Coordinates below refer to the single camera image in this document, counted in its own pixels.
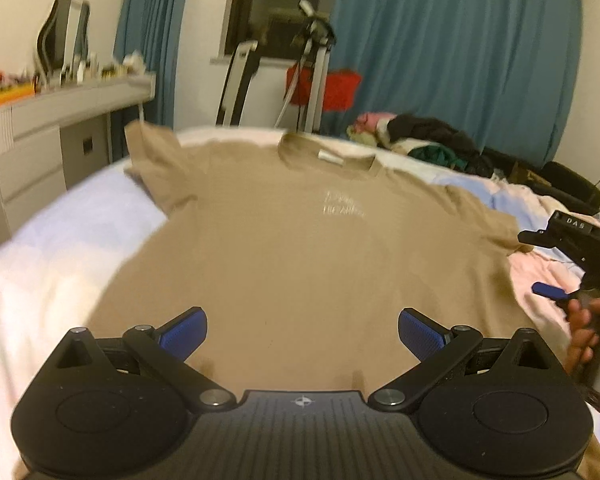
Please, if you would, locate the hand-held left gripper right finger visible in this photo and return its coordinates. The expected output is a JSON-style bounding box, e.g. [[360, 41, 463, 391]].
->
[[367, 308, 565, 414]]

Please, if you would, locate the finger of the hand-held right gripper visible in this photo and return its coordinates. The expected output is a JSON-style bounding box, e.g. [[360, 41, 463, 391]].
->
[[531, 282, 581, 306]]

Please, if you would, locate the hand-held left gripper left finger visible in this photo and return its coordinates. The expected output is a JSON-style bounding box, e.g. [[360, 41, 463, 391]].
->
[[54, 306, 239, 414]]

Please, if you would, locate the tan t-shirt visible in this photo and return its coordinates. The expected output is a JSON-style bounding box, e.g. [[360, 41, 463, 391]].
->
[[87, 122, 600, 480]]

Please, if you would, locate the pile of mixed clothes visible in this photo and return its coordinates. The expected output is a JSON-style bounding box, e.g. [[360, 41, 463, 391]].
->
[[346, 111, 498, 177]]

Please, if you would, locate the person's right hand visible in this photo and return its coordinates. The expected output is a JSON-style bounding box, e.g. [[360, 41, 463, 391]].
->
[[564, 289, 600, 376]]

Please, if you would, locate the pink blanket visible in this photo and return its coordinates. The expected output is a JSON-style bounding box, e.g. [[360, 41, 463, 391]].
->
[[480, 175, 600, 326]]

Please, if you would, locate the black bag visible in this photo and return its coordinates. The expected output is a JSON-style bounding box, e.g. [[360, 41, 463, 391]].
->
[[482, 146, 600, 208]]

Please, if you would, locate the white bed sheet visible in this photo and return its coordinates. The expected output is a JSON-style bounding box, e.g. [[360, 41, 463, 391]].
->
[[0, 127, 600, 480]]

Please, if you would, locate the white dresser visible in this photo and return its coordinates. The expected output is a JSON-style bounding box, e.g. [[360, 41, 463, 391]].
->
[[0, 72, 158, 257]]

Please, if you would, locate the blue curtain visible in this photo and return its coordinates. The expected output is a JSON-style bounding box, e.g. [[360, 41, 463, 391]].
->
[[111, 0, 197, 130], [327, 0, 587, 167]]

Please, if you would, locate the white folded stand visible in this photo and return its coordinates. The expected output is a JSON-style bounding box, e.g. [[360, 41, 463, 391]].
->
[[214, 39, 262, 128]]

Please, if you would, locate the red bag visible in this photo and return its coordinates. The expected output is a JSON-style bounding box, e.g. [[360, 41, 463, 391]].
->
[[285, 65, 363, 113]]

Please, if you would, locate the clutter of small bottles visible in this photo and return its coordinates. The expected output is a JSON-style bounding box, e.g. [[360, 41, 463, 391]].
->
[[35, 51, 148, 86]]

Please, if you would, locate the silver tripod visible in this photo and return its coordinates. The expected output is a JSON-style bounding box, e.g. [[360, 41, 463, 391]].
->
[[274, 0, 339, 136]]

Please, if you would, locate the yellow box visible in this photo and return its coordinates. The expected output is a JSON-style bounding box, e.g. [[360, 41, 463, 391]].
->
[[0, 84, 37, 112]]

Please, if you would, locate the dark window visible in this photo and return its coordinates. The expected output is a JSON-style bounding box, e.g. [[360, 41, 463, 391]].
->
[[224, 0, 342, 61]]

